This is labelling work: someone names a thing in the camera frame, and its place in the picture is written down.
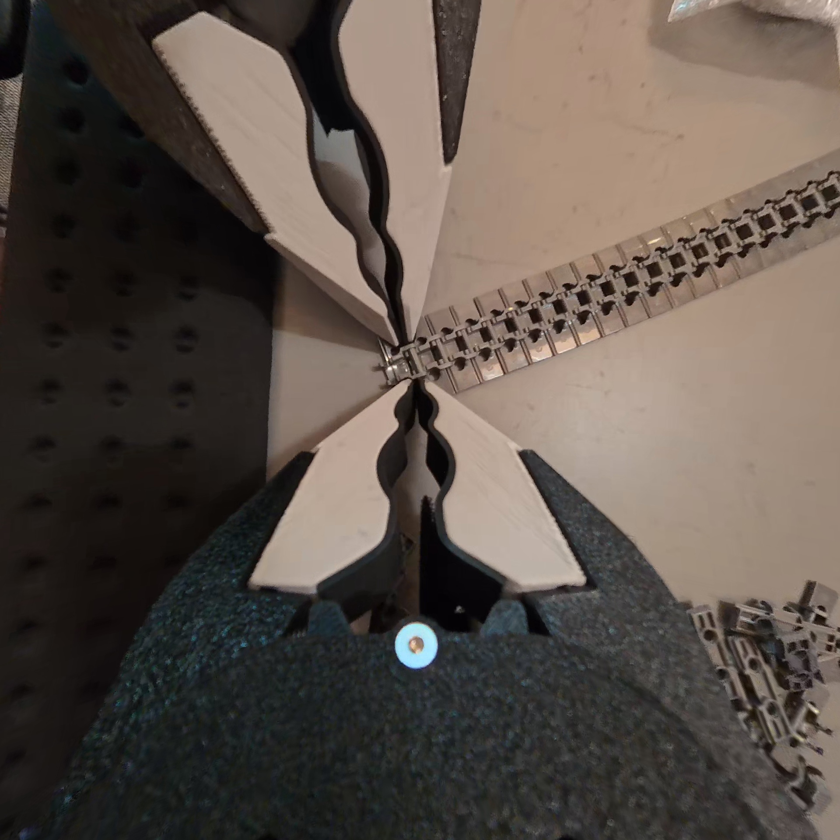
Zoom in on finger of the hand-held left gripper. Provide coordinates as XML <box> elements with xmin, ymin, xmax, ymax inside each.
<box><xmin>336</xmin><ymin>0</ymin><xmax>455</xmax><ymax>341</ymax></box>
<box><xmin>151</xmin><ymin>11</ymin><xmax>403</xmax><ymax>347</ymax></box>

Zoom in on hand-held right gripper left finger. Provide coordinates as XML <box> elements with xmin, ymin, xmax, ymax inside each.
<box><xmin>249</xmin><ymin>381</ymin><xmax>417</xmax><ymax>621</ymax></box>

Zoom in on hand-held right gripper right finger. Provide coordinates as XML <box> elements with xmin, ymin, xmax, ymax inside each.
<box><xmin>419</xmin><ymin>381</ymin><xmax>588</xmax><ymax>621</ymax></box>

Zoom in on grey track link chain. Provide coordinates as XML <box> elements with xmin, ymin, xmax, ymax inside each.
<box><xmin>377</xmin><ymin>147</ymin><xmax>840</xmax><ymax>396</ymax></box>

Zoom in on pile of grey track links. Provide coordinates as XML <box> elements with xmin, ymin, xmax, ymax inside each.
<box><xmin>688</xmin><ymin>579</ymin><xmax>840</xmax><ymax>812</ymax></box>

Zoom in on grey desk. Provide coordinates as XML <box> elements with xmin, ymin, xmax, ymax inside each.
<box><xmin>266</xmin><ymin>0</ymin><xmax>840</xmax><ymax>840</ymax></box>

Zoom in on black perforated chair armrest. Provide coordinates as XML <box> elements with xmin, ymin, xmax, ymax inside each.
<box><xmin>0</xmin><ymin>0</ymin><xmax>278</xmax><ymax>840</ymax></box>

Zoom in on crumpled clear plastic bag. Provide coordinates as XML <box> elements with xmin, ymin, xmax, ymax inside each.
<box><xmin>650</xmin><ymin>0</ymin><xmax>840</xmax><ymax>88</ymax></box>

